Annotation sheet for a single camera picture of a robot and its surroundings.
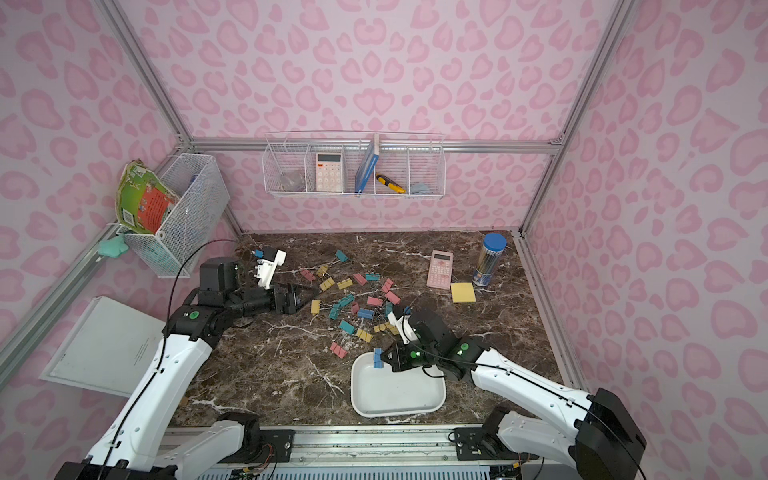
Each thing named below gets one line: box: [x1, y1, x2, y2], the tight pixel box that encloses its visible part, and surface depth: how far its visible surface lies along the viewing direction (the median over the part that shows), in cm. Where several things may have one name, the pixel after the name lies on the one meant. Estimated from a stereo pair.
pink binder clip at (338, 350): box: [329, 342, 348, 359], surface depth 90 cm
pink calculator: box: [427, 250, 454, 289], surface depth 109 cm
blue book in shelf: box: [354, 133, 380, 196], surface depth 90 cm
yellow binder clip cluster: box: [373, 322, 400, 335], surface depth 94 cm
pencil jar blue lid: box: [473, 232, 507, 287], surface depth 94 cm
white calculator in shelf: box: [316, 152, 343, 192], surface depth 97 cm
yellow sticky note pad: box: [450, 282, 476, 303], surface depth 103 cm
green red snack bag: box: [116, 158, 180, 235], surface depth 73 cm
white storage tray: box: [351, 351, 447, 417], surface depth 81 cm
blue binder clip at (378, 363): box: [374, 348, 384, 369], surface depth 78 cm
